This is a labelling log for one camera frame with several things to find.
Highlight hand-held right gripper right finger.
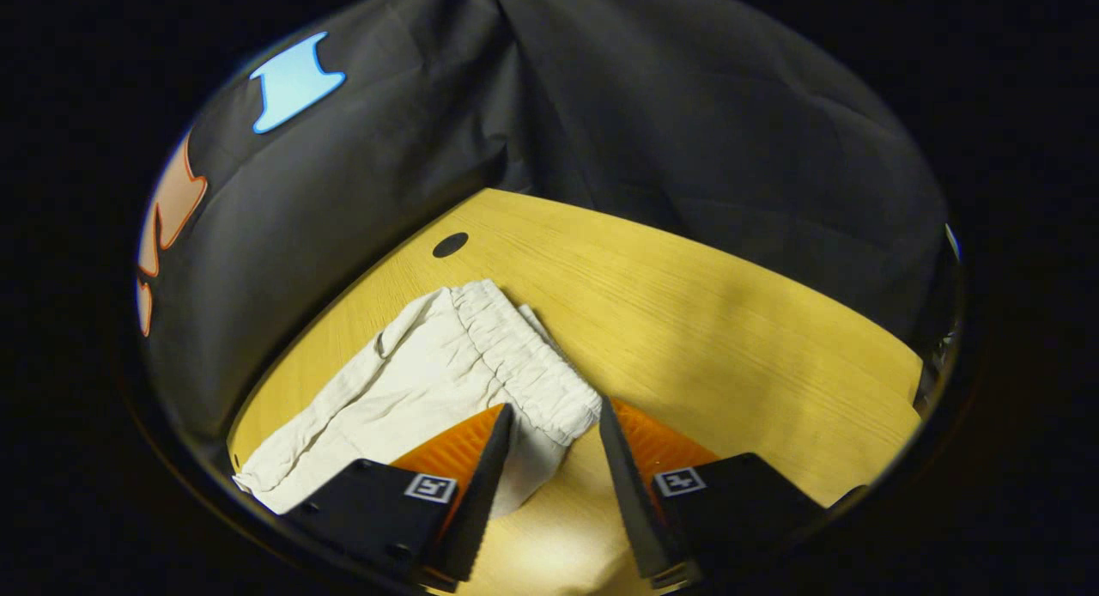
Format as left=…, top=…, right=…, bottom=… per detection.
left=598, top=396, right=829, bottom=590

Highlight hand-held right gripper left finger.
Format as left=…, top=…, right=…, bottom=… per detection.
left=282, top=402, right=516, bottom=593

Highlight white jeans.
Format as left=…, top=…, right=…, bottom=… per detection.
left=234, top=278, right=604, bottom=518

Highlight black backdrop cloth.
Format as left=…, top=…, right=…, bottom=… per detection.
left=136, top=0, right=958, bottom=459

